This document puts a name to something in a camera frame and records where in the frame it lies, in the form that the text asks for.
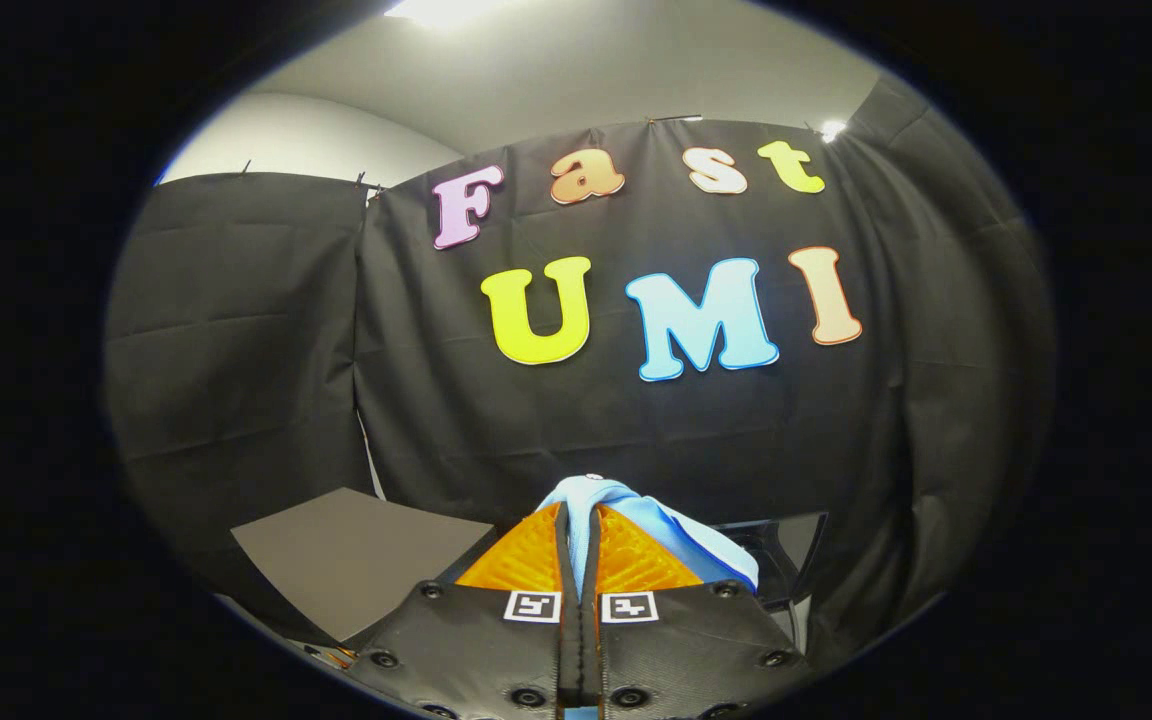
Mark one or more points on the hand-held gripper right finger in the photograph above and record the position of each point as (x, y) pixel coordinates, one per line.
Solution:
(696, 650)

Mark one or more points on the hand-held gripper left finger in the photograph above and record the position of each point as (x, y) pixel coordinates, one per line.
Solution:
(466, 650)

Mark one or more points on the light blue polo shirt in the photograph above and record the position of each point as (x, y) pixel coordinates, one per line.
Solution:
(676, 535)

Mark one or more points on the beige cabinet with dark top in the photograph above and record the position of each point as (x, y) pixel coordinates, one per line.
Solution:
(356, 560)

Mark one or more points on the black backdrop cloth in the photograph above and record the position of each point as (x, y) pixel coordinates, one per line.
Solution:
(436, 420)

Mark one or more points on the ceiling light panel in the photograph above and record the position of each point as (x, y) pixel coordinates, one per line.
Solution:
(446, 8)
(833, 130)

